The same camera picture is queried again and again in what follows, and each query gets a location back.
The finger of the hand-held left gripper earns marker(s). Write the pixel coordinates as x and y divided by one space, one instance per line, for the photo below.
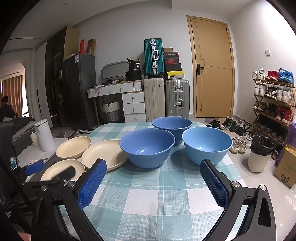
67 173
34 168

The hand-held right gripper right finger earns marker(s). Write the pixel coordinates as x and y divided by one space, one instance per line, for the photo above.
214 183

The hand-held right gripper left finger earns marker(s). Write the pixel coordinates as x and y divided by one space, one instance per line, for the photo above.
92 183

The cream plate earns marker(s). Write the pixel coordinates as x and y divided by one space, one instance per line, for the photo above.
104 153
74 147
60 165

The light blue bowl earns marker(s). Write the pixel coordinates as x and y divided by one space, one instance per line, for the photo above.
205 143

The small cream cup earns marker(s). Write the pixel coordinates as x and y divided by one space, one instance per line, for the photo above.
34 140

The white cylindrical bin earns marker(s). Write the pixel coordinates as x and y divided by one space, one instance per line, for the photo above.
45 136

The dark blanket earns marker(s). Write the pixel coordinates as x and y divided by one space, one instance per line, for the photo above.
23 121

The white bin with black bag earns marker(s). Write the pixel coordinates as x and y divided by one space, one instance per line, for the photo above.
257 162

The scattered shoes group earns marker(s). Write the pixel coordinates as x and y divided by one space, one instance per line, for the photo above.
240 141

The teal checked tablecloth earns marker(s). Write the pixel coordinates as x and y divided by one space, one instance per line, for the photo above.
148 197

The grey door mat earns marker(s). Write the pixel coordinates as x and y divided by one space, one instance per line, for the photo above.
209 120

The cardboard box with green print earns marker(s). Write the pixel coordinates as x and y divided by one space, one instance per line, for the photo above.
285 169

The white and grey woven basket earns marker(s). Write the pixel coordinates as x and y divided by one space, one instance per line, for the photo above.
111 111

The brown curtain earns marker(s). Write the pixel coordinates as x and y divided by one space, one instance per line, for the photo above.
13 92

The dark grey refrigerator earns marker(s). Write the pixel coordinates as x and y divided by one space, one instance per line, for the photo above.
78 92

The white desk with drawers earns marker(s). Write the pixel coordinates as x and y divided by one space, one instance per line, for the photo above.
133 107

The grey suitcase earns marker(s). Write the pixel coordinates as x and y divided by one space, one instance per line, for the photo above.
171 102

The purple rolled mat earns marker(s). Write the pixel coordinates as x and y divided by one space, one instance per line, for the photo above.
291 134

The yellow wooden door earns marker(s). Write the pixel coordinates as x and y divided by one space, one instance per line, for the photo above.
212 88

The cream suitcase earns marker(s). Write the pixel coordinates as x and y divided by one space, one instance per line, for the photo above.
153 99

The shoe rack with shoes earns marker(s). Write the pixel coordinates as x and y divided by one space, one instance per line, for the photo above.
284 95

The oval mirror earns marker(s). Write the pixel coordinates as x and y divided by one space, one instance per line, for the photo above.
113 69

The yellow and black shoe box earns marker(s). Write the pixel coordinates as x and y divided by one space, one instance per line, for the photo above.
174 75

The black bag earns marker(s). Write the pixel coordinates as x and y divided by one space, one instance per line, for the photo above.
135 66

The red flat item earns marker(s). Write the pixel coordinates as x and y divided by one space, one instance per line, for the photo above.
82 47

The red and black shoe box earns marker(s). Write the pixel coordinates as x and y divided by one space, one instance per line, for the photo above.
171 61

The flat cardboard box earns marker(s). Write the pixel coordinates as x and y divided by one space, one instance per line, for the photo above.
91 46

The teal suitcase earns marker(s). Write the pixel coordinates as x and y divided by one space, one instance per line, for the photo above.
149 60

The small brown cardboard box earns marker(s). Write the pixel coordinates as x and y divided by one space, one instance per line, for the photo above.
168 49

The white light switch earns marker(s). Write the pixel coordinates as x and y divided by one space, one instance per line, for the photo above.
267 52

